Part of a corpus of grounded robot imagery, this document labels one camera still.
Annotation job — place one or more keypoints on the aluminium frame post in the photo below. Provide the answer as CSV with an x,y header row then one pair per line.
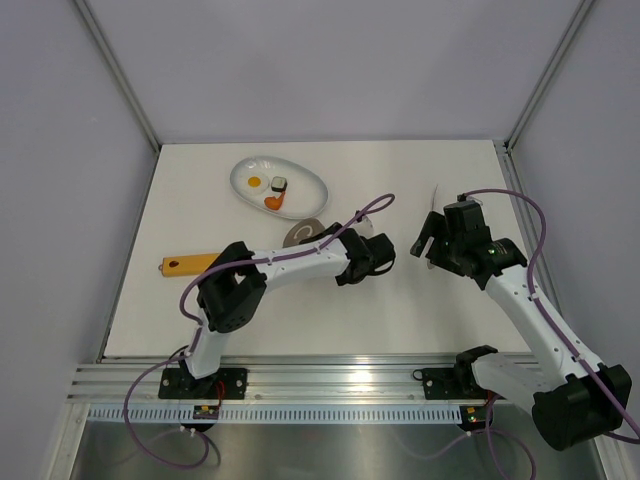
x,y
551,68
100,39

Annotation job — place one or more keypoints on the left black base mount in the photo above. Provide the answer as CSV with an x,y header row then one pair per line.
x,y
226,383

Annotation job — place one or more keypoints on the white slotted cable duct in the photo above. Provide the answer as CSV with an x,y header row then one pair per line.
x,y
280,414

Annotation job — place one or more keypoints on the metal tongs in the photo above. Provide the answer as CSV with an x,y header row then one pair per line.
x,y
434,200

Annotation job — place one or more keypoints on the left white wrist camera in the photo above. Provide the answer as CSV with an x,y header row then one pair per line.
x,y
364,227

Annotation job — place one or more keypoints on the right aluminium frame post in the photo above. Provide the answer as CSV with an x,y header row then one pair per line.
x,y
551,68

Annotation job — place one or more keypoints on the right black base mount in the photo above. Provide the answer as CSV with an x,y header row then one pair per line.
x,y
441,383

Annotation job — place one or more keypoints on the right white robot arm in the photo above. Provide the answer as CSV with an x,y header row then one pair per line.
x,y
575,396

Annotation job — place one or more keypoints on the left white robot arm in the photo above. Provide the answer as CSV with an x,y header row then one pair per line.
x,y
230,291

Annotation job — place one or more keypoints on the right side aluminium rail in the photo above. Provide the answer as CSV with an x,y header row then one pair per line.
x,y
535,233

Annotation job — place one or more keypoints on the yellow wooden block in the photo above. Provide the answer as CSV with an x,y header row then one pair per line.
x,y
187,265

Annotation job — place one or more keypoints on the aluminium front rail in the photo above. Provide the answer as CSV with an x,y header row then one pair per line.
x,y
316,379

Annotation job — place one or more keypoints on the left aluminium frame post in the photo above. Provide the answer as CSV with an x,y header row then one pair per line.
x,y
100,39

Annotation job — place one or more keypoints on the aluminium rail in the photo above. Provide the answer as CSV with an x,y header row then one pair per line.
x,y
316,379
535,233

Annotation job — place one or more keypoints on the white oval plate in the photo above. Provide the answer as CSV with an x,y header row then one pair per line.
x,y
306,195

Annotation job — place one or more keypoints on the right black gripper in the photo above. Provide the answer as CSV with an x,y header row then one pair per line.
x,y
434,226

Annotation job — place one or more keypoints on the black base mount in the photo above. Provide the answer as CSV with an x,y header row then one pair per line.
x,y
226,383
441,383

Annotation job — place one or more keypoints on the sushi roll toy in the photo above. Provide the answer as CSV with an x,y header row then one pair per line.
x,y
278,184

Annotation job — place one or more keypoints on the orange carrot piece toy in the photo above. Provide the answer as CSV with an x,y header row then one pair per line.
x,y
275,203

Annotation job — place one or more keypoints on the fried egg toy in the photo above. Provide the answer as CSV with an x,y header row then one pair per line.
x,y
254,184

